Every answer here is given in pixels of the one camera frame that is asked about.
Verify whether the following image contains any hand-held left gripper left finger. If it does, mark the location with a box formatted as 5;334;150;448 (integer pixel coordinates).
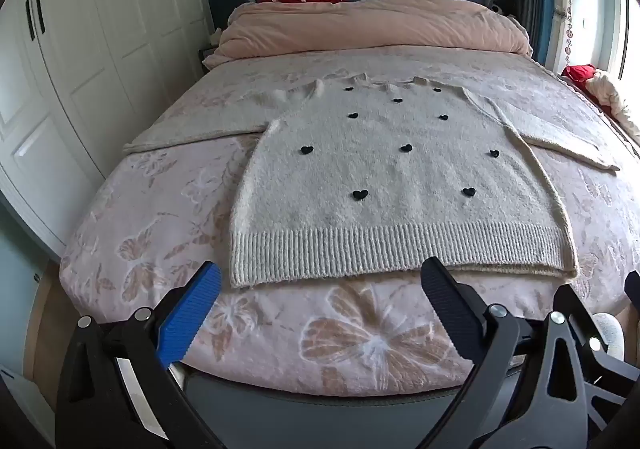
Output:
55;261;223;449

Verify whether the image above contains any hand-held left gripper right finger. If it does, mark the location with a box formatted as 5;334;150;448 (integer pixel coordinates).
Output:
419;257;597;449

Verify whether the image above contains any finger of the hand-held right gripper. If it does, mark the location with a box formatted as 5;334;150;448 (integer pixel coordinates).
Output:
559;283;640;430

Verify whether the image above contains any beige sweater with black hearts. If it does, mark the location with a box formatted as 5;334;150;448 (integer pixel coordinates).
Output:
123;74;622;289

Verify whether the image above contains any white fluffy cloth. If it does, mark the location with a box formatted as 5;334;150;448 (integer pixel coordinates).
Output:
592;313;627;362

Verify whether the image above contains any floral pink bed blanket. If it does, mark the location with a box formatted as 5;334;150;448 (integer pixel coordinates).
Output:
59;49;640;397

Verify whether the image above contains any white wardrobe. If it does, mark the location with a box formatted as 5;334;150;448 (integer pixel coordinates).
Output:
0;0;217;257

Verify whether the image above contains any red cloth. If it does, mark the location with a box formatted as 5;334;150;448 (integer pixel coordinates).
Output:
561;64;601;92

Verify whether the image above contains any pink duvet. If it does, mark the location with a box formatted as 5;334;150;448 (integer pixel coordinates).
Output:
202;0;533;70

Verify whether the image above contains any window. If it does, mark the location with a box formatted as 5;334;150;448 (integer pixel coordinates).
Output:
554;0;640;94

